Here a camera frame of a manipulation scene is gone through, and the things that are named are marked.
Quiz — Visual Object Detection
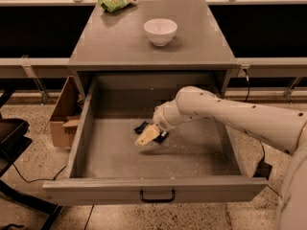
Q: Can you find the black power adapter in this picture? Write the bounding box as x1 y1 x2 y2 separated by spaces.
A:
253 160 272 179

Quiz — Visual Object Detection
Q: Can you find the black chair frame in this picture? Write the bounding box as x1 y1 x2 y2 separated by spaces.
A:
0 93 68 230

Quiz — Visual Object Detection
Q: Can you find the grey cabinet counter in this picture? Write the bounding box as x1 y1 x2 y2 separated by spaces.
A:
68 0 237 96

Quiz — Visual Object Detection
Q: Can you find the black cable left floor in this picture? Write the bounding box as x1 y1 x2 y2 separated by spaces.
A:
12 162 67 184

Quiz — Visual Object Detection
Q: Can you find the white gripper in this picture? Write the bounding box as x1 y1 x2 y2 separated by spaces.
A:
135 101 180 146

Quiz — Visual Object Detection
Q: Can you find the green chip bag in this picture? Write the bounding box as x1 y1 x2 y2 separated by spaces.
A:
98 0 137 12

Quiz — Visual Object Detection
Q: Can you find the black power cable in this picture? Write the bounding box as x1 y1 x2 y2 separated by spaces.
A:
244 68 282 197

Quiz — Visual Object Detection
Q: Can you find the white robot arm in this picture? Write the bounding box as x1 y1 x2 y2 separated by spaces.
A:
136 86 307 230

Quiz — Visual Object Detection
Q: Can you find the open grey top drawer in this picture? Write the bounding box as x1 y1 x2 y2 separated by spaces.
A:
43 72 267 205

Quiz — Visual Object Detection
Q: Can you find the black drawer handle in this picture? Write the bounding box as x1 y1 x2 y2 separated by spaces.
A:
140 190 176 203

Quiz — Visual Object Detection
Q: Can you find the blue rxbar blueberry wrapper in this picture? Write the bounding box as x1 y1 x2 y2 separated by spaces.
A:
134 122 169 144

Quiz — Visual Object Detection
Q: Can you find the brown cardboard box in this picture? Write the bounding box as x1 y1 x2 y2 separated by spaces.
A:
49 76 82 147

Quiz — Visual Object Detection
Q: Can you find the white ceramic bowl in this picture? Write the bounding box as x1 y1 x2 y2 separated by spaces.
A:
143 18 177 46

